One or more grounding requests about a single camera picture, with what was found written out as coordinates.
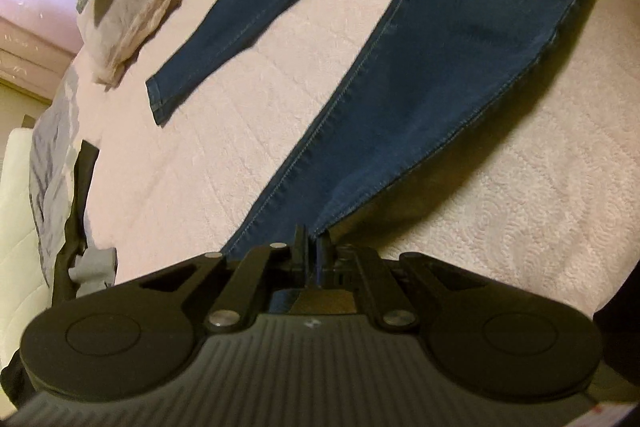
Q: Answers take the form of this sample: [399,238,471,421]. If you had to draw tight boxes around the dark blue denim jeans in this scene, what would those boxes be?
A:
[146,0,578,260]

